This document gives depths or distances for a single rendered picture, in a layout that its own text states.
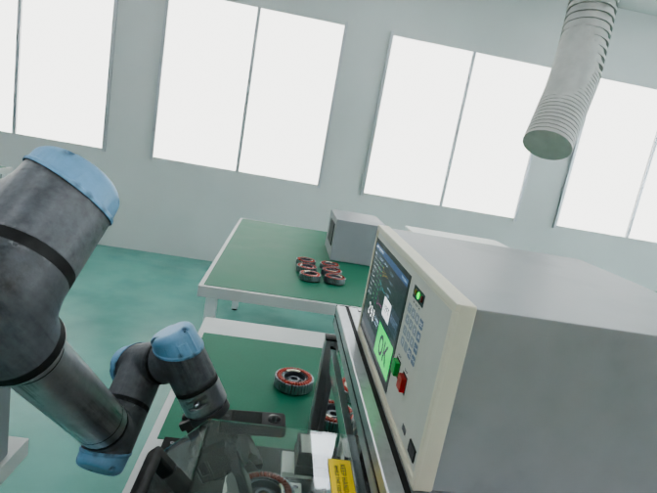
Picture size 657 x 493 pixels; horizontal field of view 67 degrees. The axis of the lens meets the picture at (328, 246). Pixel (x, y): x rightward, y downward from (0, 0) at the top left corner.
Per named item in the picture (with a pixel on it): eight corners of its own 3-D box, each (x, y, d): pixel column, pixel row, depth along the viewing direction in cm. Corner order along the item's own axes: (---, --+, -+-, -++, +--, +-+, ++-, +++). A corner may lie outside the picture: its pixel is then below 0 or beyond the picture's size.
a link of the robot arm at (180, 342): (167, 321, 88) (202, 315, 83) (193, 374, 90) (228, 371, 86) (135, 344, 81) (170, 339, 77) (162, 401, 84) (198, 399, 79)
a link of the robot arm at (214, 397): (221, 368, 88) (214, 391, 80) (231, 390, 89) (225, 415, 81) (181, 382, 88) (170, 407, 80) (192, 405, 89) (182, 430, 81)
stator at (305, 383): (315, 397, 139) (317, 385, 138) (275, 395, 137) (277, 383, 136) (308, 378, 150) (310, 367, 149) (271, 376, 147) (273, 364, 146)
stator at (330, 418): (331, 406, 136) (334, 394, 135) (362, 427, 129) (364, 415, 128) (301, 417, 128) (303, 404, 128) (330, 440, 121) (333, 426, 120)
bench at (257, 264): (178, 437, 232) (197, 285, 217) (228, 305, 412) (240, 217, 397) (406, 462, 244) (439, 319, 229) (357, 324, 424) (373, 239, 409)
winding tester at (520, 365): (412, 491, 51) (457, 303, 47) (357, 330, 94) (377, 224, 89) (749, 526, 55) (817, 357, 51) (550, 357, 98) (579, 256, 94)
